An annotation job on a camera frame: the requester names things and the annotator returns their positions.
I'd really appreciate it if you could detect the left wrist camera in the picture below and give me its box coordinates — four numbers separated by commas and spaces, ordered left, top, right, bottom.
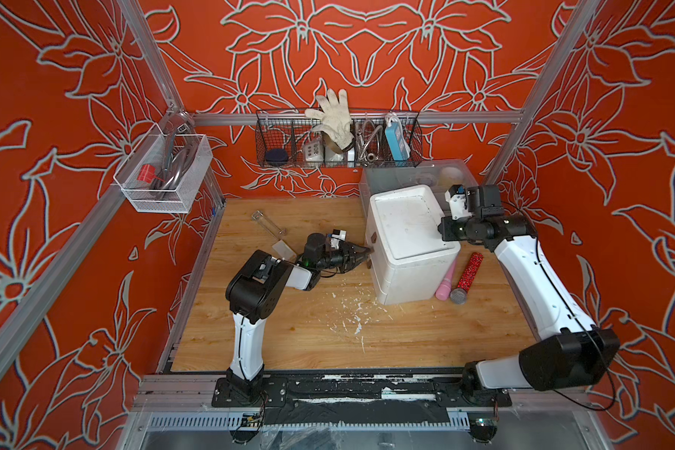
327, 229, 347, 251

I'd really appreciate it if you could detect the dark round object in basket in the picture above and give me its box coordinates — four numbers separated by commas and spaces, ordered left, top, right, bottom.
264, 148, 290, 167

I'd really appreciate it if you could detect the pink microphone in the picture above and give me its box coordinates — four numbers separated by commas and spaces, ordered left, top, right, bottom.
434, 259, 457, 301

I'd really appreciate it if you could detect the yellow tape roll in box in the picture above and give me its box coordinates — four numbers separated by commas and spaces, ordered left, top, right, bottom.
438, 167, 464, 189

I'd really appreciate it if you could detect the white power strip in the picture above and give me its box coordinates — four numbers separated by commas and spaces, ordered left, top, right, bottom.
301, 138, 324, 163

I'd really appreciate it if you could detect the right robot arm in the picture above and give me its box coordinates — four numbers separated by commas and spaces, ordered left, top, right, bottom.
438, 215, 620, 391

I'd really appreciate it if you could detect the grey plastic storage box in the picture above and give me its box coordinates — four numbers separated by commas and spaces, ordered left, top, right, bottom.
358, 159, 478, 217

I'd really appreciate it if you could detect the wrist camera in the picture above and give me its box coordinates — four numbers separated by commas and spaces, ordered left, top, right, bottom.
327, 229, 347, 251
444, 185, 504, 221

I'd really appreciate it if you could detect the white drawer cabinet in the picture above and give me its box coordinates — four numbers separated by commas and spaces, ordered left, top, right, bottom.
365, 185, 461, 306

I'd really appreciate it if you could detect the white work glove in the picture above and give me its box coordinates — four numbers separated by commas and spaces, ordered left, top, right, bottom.
305, 89, 354, 152

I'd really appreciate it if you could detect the clear glass tube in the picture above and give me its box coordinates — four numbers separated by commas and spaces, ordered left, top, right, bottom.
251, 210, 286, 240

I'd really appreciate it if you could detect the blue box in basket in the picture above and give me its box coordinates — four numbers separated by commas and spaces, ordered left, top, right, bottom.
384, 112, 411, 167

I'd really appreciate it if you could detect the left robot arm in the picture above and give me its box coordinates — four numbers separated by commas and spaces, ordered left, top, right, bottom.
225, 230, 372, 396

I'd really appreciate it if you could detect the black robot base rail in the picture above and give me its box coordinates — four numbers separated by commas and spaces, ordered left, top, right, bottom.
211, 367, 512, 426

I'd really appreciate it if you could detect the red glitter microphone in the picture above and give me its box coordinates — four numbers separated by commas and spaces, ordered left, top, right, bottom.
449, 252, 484, 305

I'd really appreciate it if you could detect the white wire wall basket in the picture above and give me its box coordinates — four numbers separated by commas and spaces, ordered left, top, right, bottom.
114, 125, 212, 214

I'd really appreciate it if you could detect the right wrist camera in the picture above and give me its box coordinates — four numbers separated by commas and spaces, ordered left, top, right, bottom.
444, 185, 504, 221

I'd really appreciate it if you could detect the black wire wall basket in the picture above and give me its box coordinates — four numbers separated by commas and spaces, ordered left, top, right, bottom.
255, 109, 426, 169

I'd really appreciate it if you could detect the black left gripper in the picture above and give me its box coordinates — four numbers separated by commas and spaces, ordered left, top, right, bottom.
314, 244, 369, 276

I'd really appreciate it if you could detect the metal hose in basket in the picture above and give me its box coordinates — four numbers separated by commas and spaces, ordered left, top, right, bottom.
357, 119, 384, 164

